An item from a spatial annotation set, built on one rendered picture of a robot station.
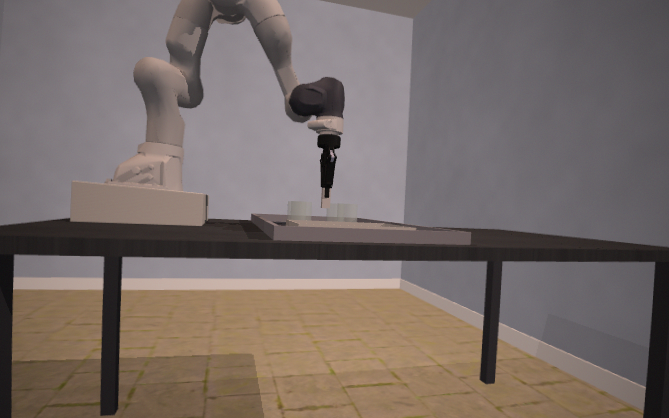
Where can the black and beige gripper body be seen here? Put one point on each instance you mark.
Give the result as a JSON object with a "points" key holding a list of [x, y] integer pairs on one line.
{"points": [[328, 142]]}

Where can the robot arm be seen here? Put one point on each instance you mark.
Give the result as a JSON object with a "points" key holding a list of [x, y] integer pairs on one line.
{"points": [[159, 159]]}

